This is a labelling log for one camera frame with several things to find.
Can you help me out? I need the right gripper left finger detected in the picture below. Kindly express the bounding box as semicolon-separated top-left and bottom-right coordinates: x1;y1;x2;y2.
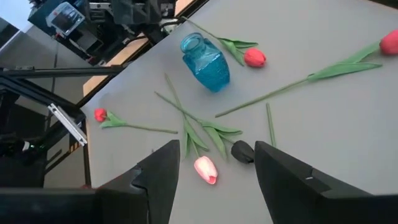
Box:
0;139;182;224

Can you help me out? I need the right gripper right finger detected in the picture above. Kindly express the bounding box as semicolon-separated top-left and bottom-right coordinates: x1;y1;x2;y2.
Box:
254;140;398;224

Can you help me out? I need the pink artificial tulip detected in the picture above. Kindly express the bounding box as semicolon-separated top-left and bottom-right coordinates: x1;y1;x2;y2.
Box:
164;73;219;185

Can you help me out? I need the red artificial tulip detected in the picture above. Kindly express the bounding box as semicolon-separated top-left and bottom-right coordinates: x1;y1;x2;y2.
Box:
181;16;267;68
215;29;398;119
93;108;179;135

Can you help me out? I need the blue glass vase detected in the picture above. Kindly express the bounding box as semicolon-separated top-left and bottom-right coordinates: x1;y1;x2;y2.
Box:
180;32;231;93

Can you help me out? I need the black electronics cart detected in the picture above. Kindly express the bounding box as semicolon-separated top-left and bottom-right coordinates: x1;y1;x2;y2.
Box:
27;0;125;67

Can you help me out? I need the grey table mat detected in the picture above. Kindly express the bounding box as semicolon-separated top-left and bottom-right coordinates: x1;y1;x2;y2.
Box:
81;0;398;224

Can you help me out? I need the black table frame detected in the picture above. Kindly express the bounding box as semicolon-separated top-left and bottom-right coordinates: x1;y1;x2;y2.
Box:
0;0;210;187

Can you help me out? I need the silver metal bracket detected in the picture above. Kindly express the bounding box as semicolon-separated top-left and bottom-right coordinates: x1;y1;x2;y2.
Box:
47;103;88;147

